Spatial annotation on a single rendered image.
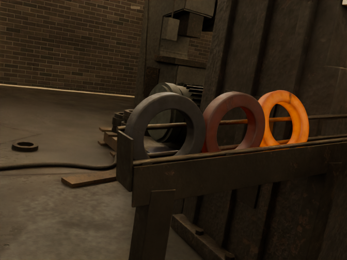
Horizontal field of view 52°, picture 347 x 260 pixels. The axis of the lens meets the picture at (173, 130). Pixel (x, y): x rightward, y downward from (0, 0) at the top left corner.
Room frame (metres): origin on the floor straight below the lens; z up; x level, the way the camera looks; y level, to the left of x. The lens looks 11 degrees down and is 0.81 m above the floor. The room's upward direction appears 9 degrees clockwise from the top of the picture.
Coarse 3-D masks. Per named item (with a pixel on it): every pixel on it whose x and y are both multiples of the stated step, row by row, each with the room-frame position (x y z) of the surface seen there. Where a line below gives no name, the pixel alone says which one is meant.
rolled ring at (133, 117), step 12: (156, 96) 0.72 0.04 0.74; (168, 96) 0.73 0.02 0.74; (180, 96) 0.74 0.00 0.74; (144, 108) 0.70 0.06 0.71; (156, 108) 0.71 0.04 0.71; (168, 108) 0.73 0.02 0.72; (180, 108) 0.74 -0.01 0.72; (192, 108) 0.76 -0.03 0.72; (132, 120) 0.70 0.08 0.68; (144, 120) 0.70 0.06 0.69; (192, 120) 0.76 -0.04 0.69; (132, 132) 0.69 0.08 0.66; (144, 132) 0.70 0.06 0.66; (192, 132) 0.77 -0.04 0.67; (204, 132) 0.78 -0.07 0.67; (192, 144) 0.77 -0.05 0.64; (144, 156) 0.71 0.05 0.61
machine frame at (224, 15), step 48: (240, 0) 1.57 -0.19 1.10; (288, 0) 1.35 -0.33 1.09; (336, 0) 1.18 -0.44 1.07; (240, 48) 1.53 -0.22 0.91; (288, 48) 1.31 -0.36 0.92; (336, 48) 1.18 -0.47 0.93; (336, 96) 1.12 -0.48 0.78; (240, 192) 1.37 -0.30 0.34; (288, 192) 1.19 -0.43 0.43; (336, 192) 1.19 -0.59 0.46; (192, 240) 1.51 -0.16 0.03; (240, 240) 1.34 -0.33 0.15; (288, 240) 1.16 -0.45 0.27; (336, 240) 1.22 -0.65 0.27
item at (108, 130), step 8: (120, 112) 3.12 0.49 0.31; (128, 112) 2.80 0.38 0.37; (112, 120) 3.06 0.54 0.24; (120, 120) 2.98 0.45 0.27; (104, 128) 3.12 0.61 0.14; (112, 128) 3.04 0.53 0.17; (104, 136) 3.15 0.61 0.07; (112, 136) 2.93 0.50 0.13; (104, 144) 3.07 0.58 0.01; (112, 144) 2.95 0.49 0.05; (112, 152) 2.83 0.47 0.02
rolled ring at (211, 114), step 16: (224, 96) 0.82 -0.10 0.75; (240, 96) 0.83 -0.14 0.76; (208, 112) 0.80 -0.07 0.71; (224, 112) 0.81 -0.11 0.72; (256, 112) 0.86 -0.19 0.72; (208, 128) 0.79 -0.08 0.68; (256, 128) 0.87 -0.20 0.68; (208, 144) 0.79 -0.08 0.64; (240, 144) 0.88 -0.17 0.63; (256, 144) 0.87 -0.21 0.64
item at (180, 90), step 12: (168, 84) 2.20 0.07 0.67; (180, 84) 2.36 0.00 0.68; (192, 84) 2.36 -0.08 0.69; (192, 96) 2.20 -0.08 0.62; (156, 120) 2.22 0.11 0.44; (168, 120) 2.09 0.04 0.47; (180, 120) 2.09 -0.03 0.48; (156, 132) 2.20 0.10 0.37; (168, 132) 2.11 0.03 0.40; (180, 132) 2.14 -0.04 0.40; (144, 144) 2.31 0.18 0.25; (156, 144) 2.36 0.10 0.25; (168, 144) 2.36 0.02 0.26; (180, 144) 2.30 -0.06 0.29; (180, 204) 1.79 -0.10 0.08
